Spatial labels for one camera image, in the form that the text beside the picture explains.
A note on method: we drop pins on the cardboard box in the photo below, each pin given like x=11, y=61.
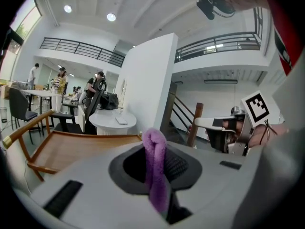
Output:
x=4, y=90

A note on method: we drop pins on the purple cloth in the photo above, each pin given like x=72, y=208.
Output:
x=156, y=166

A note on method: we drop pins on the black wrist tie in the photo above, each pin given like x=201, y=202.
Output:
x=267, y=130

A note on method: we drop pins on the round ceiling light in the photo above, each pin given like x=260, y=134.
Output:
x=68, y=8
x=111, y=17

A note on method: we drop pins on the brown wooden armchair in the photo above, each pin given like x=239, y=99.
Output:
x=71, y=147

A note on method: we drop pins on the white round table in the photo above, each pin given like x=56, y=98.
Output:
x=112, y=123

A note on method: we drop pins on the person's grey and red top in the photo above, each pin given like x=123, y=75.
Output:
x=286, y=128

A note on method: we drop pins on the black head-mounted camera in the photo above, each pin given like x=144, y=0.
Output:
x=209, y=3

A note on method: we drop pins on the black office chair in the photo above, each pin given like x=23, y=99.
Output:
x=93, y=106

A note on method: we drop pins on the black linear ceiling lamp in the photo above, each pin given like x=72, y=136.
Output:
x=220, y=81

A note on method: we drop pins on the large window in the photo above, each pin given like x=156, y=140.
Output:
x=23, y=25

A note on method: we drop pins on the white rectangular table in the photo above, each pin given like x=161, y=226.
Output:
x=40, y=93

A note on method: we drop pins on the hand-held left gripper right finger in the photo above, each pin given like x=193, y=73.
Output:
x=176, y=166

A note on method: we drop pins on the dark grey dining chair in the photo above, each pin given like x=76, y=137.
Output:
x=20, y=106

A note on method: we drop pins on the black bag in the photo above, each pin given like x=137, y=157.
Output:
x=109, y=101

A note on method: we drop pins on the dark stair railing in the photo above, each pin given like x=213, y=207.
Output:
x=182, y=111

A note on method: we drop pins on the white tablet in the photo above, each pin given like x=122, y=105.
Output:
x=121, y=120

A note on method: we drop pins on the person's right forearm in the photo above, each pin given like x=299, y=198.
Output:
x=274, y=133

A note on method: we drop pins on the black balcony railing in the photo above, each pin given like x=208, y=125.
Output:
x=214, y=44
x=81, y=49

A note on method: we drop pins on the wooden stair post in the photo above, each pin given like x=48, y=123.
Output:
x=196, y=123

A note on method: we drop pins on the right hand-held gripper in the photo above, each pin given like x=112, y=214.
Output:
x=245, y=125

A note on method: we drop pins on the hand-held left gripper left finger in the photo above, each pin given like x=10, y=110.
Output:
x=133, y=166

